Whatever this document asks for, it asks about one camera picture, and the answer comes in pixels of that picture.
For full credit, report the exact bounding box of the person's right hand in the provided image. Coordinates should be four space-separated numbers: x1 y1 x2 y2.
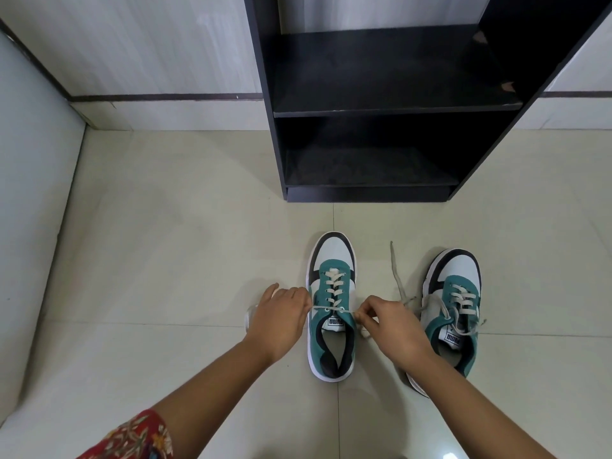
356 295 437 374

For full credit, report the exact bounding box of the person's left hand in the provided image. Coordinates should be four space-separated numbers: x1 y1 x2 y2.
243 283 313 367

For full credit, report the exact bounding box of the beige shoelace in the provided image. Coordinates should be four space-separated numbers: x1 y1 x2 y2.
245 267 372 339
390 241 488 338

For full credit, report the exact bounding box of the person's left forearm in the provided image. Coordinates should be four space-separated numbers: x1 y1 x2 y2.
143 340 274 459

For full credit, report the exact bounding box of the person's right forearm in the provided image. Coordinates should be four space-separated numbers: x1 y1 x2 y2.
401 350 561 459

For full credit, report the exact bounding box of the teal white sneaker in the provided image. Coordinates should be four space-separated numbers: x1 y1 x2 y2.
404 248 483 400
306 231 359 383

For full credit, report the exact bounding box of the red floral sleeve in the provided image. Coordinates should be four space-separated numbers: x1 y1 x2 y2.
76 408 177 459

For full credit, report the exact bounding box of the black wooden shelf unit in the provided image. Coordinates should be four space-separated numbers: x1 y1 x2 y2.
243 0 612 203

